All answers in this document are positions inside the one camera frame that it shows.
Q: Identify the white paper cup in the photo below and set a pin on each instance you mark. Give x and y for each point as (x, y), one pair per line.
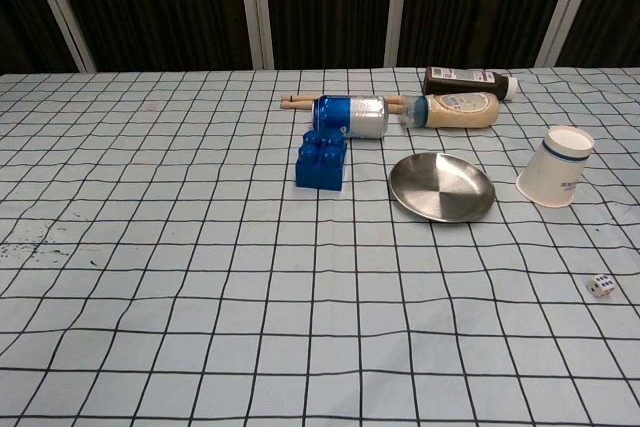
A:
(550, 172)

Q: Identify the white die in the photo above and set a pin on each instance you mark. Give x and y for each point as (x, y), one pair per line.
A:
(599, 288)

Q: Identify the round silver metal plate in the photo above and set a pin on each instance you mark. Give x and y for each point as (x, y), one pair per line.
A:
(440, 189)

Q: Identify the blue building block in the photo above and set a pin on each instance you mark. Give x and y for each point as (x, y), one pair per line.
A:
(320, 172)

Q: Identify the blue and silver can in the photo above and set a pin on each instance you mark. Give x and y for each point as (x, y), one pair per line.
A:
(350, 117)

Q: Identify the wooden chopsticks pair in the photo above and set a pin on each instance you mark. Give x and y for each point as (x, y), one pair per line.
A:
(297, 97)

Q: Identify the light blue checkered tablecloth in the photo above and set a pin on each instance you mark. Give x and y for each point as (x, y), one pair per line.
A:
(200, 272)

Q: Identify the beige sauce bottle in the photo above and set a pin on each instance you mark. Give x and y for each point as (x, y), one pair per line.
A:
(465, 111)

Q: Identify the dark brown sauce bottle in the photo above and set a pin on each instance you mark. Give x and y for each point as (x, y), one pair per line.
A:
(460, 79)

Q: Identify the white metal frame post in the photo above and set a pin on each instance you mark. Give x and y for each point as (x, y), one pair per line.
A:
(398, 7)
(570, 7)
(255, 7)
(60, 12)

